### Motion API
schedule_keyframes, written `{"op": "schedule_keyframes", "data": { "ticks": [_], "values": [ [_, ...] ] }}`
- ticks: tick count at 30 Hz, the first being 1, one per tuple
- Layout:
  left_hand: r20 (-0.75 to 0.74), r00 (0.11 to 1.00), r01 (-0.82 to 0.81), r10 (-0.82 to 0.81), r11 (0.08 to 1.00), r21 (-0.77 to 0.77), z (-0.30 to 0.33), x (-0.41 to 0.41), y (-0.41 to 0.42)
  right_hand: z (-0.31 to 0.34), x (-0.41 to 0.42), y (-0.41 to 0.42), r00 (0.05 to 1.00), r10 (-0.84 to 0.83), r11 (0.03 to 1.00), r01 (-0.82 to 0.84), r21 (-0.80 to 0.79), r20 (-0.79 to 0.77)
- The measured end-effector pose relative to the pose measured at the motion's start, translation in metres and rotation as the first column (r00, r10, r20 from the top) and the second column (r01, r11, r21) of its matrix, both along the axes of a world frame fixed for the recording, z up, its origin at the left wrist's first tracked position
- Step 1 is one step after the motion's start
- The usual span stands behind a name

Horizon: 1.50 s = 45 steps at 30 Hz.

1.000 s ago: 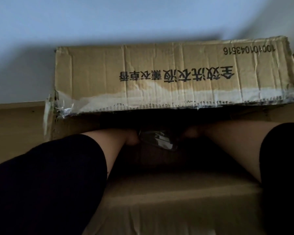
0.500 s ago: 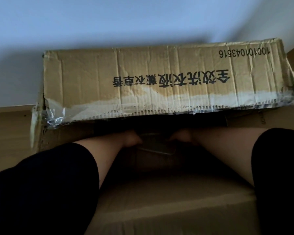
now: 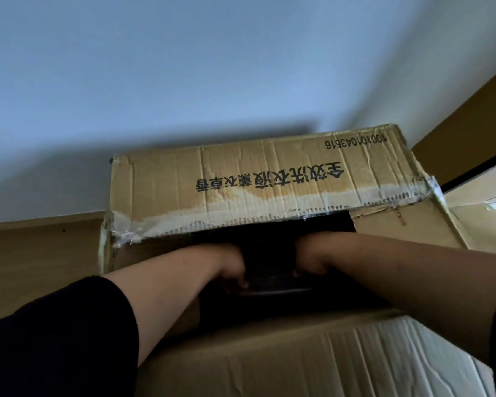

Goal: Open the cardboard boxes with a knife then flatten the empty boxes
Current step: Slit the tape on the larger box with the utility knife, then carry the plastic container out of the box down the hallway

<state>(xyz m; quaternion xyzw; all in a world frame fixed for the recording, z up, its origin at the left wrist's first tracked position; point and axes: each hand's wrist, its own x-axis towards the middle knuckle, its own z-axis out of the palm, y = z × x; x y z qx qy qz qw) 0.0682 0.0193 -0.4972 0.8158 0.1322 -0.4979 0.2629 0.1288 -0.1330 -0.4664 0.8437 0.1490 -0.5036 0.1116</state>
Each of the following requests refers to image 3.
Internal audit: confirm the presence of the person's right hand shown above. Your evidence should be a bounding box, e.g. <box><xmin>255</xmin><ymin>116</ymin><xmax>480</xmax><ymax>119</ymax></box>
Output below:
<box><xmin>293</xmin><ymin>235</ymin><xmax>335</xmax><ymax>280</ymax></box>

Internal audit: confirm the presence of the person's left hand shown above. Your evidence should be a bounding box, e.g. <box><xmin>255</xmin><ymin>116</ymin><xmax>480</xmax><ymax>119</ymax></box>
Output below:
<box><xmin>216</xmin><ymin>245</ymin><xmax>249</xmax><ymax>295</ymax></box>

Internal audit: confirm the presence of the black round tray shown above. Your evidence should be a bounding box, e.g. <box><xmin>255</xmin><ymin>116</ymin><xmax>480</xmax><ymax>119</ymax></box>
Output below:
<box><xmin>236</xmin><ymin>272</ymin><xmax>316</xmax><ymax>296</ymax></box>

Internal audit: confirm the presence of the person's left forearm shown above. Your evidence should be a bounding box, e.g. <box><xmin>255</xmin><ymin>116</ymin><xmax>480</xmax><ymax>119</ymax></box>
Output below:
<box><xmin>103</xmin><ymin>246</ymin><xmax>228</xmax><ymax>367</ymax></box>

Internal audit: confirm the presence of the person's right forearm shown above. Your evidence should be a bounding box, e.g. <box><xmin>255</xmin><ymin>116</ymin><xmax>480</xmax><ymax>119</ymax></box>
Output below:
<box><xmin>325</xmin><ymin>233</ymin><xmax>496</xmax><ymax>367</ymax></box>

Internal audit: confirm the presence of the large worn cardboard box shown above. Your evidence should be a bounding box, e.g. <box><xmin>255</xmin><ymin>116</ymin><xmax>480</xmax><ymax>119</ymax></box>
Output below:
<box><xmin>99</xmin><ymin>124</ymin><xmax>496</xmax><ymax>397</ymax></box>

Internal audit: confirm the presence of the black left sleeve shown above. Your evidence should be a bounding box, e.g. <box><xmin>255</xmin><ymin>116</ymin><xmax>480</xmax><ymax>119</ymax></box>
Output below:
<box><xmin>0</xmin><ymin>275</ymin><xmax>140</xmax><ymax>397</ymax></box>

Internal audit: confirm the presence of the light wooden cabinet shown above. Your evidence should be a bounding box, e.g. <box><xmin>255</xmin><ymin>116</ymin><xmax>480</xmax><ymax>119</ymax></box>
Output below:
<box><xmin>0</xmin><ymin>210</ymin><xmax>108</xmax><ymax>327</ymax></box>

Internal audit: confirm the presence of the brown wooden panel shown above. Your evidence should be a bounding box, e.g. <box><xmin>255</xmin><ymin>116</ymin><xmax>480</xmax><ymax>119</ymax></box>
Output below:
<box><xmin>411</xmin><ymin>62</ymin><xmax>496</xmax><ymax>187</ymax></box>

